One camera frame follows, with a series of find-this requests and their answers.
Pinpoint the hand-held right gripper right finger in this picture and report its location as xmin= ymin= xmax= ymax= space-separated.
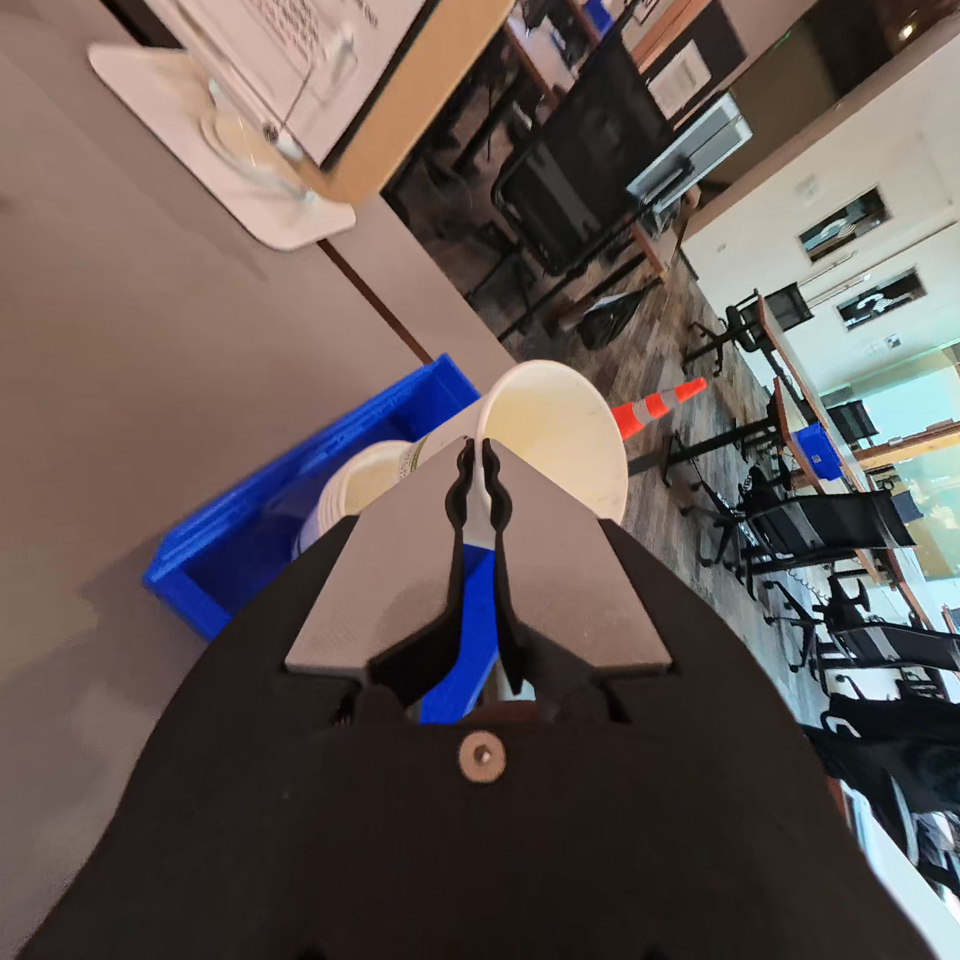
xmin=482 ymin=438 xmax=675 ymax=696

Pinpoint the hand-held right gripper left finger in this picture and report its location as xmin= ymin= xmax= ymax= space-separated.
xmin=285 ymin=438 xmax=481 ymax=708

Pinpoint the white paper cup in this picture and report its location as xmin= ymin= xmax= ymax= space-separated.
xmin=412 ymin=360 xmax=630 ymax=556
xmin=292 ymin=440 xmax=421 ymax=560

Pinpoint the blue plastic bin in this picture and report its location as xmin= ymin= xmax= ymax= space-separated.
xmin=142 ymin=354 xmax=500 ymax=725

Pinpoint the orange traffic cone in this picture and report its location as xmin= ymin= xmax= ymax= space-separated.
xmin=611 ymin=377 xmax=708 ymax=442

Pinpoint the black office chair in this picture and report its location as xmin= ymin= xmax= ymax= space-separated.
xmin=738 ymin=480 xmax=918 ymax=580

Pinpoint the small blue bin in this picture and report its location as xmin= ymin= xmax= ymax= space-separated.
xmin=795 ymin=423 xmax=843 ymax=481

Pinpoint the black rectangular panel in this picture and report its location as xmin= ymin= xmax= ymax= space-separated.
xmin=491 ymin=22 xmax=676 ymax=279

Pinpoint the silver metal case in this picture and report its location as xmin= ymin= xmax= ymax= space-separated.
xmin=626 ymin=93 xmax=753 ymax=204

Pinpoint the white desk stand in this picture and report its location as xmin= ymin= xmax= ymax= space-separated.
xmin=88 ymin=43 xmax=357 ymax=252

